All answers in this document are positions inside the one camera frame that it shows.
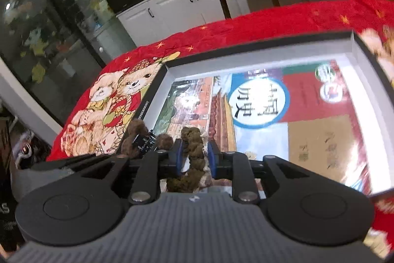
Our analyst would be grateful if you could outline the glass sliding door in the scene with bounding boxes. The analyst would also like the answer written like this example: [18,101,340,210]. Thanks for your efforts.
[0,0,137,128]

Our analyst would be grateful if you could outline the dark brown knitted scrunchie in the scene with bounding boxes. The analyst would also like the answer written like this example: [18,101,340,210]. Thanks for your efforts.
[120,119,174,159]

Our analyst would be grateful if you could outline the colourful history book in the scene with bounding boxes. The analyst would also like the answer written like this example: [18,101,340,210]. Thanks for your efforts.
[154,60,371,194]

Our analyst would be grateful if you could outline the red teddy bear quilt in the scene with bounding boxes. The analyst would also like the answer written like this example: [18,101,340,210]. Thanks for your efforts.
[46,0,394,261]

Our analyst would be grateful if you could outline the white kitchen cabinet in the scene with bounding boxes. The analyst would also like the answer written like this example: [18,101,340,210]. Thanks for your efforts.
[117,0,224,46]

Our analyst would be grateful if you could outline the black shallow storage box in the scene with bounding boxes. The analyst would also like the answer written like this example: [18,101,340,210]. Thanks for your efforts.
[135,31,393,195]

